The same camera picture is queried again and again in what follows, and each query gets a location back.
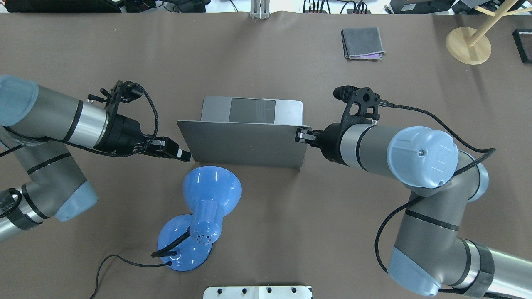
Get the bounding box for grey laptop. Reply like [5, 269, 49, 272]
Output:
[177, 96, 311, 168]

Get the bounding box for right black braided cable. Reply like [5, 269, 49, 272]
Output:
[374, 103, 496, 299]

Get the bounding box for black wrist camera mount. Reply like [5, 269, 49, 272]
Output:
[333, 86, 389, 127]
[87, 80, 144, 110]

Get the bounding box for black lamp power cord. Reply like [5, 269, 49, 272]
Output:
[89, 254, 173, 299]

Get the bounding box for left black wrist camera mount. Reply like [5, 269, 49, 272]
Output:
[87, 80, 144, 110]

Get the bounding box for grey folded cloth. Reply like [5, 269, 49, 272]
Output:
[341, 27, 386, 60]

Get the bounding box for blue desk lamp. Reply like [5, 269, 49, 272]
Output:
[151, 165, 242, 271]

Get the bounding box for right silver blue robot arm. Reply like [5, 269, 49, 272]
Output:
[295, 123, 531, 299]

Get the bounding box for metal glass rack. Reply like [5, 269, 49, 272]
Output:
[512, 29, 532, 63]

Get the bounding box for wooden cup rack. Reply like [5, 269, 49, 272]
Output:
[445, 0, 532, 66]

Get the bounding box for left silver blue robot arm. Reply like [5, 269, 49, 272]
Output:
[1, 74, 191, 242]

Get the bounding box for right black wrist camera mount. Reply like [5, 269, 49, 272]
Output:
[333, 86, 389, 127]

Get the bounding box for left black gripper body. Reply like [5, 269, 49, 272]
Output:
[95, 114, 152, 155]

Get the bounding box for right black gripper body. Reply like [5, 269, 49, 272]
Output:
[312, 123, 344, 162]

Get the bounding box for aluminium frame post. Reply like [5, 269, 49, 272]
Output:
[250, 0, 270, 20]

